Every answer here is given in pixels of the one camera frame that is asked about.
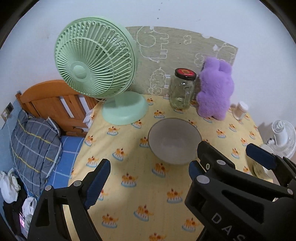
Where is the purple plush toy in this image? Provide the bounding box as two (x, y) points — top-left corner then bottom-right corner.
(196, 57), (234, 121)

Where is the green desk fan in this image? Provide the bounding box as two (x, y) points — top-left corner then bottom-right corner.
(54, 16), (148, 126)

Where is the yellow cake pattern tablecloth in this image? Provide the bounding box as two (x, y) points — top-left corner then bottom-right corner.
(70, 95), (263, 240)

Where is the glass jar red lid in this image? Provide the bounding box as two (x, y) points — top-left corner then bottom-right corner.
(169, 68), (197, 113)

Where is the medium white floral bowl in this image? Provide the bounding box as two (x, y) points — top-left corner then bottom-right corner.
(253, 161), (279, 185)

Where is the wooden bed headboard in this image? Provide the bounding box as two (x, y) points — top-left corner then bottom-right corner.
(16, 80), (87, 137)

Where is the large white floral bowl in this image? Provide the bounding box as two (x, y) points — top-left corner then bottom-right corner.
(148, 118), (202, 165)

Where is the blue checked bed sheet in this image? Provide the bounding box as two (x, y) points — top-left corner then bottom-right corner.
(46, 136), (84, 188)

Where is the white desk fan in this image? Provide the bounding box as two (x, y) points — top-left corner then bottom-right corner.
(258, 120), (295, 159)

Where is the white crumpled cloth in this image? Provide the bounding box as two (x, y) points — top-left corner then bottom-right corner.
(0, 168), (21, 204)

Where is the green cartoon wall mat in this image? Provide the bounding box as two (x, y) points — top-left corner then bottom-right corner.
(127, 26), (238, 95)

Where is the blue plaid pillow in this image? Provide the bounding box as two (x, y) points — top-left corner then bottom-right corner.
(11, 110), (62, 198)

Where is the white plastic bag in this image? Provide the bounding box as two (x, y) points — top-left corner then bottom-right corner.
(22, 197), (37, 231)

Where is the cotton swab container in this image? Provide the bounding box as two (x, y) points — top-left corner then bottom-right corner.
(232, 101), (248, 121)

